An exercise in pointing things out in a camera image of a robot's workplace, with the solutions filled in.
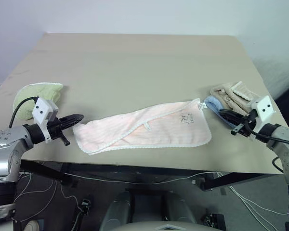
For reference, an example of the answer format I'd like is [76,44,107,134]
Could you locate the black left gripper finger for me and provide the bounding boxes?
[61,117,84,128]
[60,113,85,122]

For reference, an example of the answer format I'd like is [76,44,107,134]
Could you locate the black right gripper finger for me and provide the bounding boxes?
[221,112,244,127]
[218,108,245,121]

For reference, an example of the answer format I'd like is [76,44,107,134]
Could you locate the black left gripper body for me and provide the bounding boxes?
[46,118,71,146]

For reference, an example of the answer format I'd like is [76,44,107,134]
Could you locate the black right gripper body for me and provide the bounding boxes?
[230,112,258,137]

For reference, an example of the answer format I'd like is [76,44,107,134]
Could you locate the beige towel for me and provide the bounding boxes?
[210,81,261,116]

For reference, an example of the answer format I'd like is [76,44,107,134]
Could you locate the blue towel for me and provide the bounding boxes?
[203,95,237,129]

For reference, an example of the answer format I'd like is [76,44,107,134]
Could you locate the light green towel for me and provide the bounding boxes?
[13,82,64,122]

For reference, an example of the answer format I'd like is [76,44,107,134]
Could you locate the pink towel with white trim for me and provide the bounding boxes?
[72,97,212,156]

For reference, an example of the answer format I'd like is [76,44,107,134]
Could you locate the small black floor clamp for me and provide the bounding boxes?
[79,198,91,211]

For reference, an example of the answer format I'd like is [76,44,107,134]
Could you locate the grey rounded shape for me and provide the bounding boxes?
[100,191,132,231]
[163,190,198,225]

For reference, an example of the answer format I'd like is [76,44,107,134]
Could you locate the black floor device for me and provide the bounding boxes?
[201,212,226,231]

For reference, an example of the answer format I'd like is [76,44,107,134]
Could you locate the beige round floor object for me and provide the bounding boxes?
[23,220,43,231]

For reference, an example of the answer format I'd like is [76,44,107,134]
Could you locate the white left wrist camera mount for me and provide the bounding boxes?
[32,96,60,144]

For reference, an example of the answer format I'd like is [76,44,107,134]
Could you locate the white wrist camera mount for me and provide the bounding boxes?
[32,96,60,144]
[249,95,276,126]

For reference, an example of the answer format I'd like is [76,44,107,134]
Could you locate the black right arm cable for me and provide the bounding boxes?
[242,115,289,174]

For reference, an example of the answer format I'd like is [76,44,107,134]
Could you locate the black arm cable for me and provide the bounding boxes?
[9,96,39,128]
[242,115,289,174]

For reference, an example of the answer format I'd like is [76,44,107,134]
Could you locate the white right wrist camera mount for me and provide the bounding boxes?
[249,95,276,126]

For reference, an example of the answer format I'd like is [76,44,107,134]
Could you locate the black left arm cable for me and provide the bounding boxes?
[9,96,39,128]

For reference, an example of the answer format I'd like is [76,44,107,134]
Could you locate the thin white floor wire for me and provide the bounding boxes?
[13,173,84,223]

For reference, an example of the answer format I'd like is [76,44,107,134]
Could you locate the black table frame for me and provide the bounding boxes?
[19,159,281,192]

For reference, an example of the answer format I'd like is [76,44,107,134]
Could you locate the white floor cable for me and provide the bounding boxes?
[227,184,289,228]

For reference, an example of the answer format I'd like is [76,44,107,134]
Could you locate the thin white wire under table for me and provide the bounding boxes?
[19,170,223,185]

